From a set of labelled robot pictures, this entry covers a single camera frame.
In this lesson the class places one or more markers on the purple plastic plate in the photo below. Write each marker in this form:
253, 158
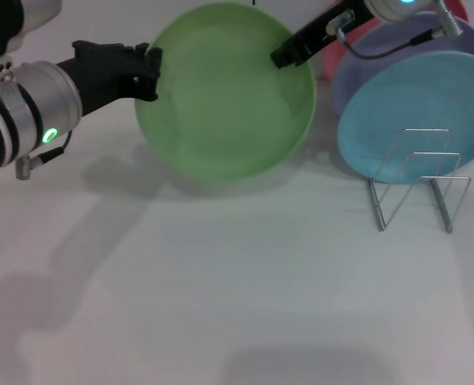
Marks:
381, 48

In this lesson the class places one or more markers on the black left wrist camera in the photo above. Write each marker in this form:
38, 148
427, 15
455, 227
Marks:
4, 20

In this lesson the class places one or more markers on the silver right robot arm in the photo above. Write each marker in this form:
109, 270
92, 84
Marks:
397, 8

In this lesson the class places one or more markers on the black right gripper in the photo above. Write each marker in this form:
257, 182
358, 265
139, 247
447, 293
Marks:
325, 34

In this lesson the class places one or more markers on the green plastic plate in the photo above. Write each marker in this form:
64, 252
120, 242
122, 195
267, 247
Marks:
228, 104

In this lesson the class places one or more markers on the teal plastic plate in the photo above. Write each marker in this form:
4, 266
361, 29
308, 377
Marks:
401, 100

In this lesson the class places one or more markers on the red plastic plate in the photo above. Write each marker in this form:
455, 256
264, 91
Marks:
333, 62

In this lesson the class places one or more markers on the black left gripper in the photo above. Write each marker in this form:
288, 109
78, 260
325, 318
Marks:
100, 76

